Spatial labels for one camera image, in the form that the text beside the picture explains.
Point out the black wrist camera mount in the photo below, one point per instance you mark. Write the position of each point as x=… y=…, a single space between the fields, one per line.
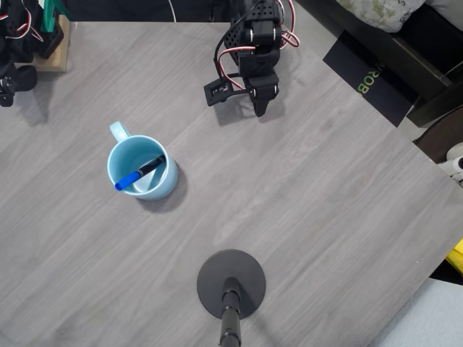
x=217 y=92

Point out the wooden base board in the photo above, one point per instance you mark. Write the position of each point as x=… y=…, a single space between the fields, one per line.
x=59 y=61

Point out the yellow object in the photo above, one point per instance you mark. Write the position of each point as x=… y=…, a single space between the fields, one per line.
x=456 y=256

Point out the light grey cushion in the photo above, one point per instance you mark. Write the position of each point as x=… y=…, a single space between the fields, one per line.
x=448 y=7

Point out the white object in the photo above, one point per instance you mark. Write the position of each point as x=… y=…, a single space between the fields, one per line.
x=455 y=153

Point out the black box green lettering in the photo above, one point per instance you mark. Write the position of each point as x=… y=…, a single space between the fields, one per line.
x=347 y=58

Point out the dark brown round furniture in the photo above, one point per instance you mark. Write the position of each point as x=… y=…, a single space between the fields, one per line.
x=441 y=135

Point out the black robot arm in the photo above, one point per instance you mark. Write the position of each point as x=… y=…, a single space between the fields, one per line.
x=262 y=21

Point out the light blue ceramic mug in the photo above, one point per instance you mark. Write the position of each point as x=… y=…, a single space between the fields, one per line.
x=162 y=188

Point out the light blue grey cloth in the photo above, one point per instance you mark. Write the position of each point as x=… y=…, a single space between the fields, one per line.
x=427 y=318

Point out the blue capped black marker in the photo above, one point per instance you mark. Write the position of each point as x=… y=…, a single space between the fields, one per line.
x=128 y=179

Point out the black round-base camera stand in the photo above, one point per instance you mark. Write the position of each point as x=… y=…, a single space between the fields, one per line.
x=217 y=274

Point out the camouflage pattern pillow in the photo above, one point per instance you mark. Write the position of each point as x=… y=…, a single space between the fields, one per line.
x=380 y=11

